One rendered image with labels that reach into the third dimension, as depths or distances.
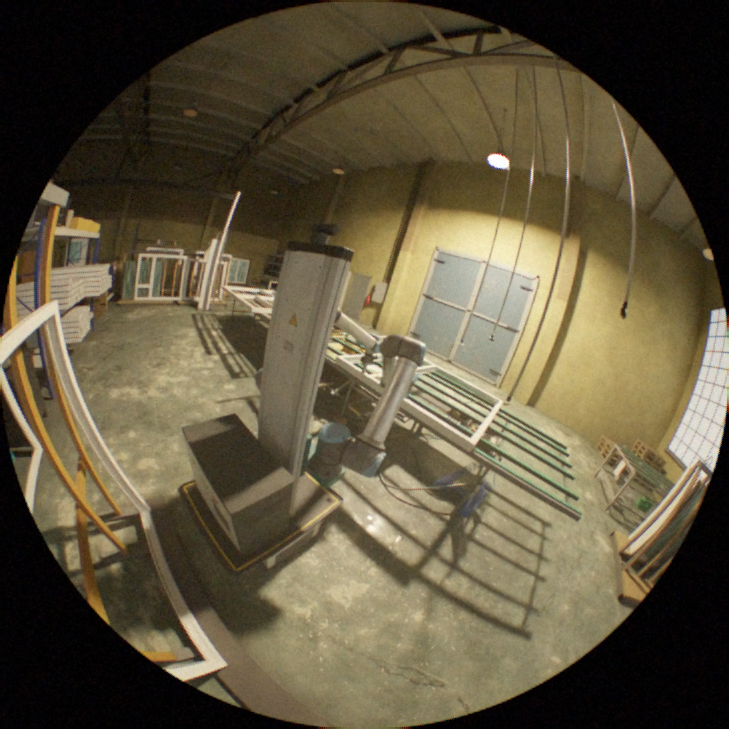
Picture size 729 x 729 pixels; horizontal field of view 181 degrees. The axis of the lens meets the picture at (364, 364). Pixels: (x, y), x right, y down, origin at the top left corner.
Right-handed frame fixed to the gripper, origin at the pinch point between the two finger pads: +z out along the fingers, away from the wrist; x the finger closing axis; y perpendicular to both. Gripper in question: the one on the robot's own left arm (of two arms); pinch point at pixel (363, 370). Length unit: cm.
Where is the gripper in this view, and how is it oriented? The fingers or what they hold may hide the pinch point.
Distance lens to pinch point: 205.5
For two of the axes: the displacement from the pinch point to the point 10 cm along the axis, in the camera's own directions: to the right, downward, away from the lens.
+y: -6.9, -4.3, 5.8
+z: -2.8, 9.0, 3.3
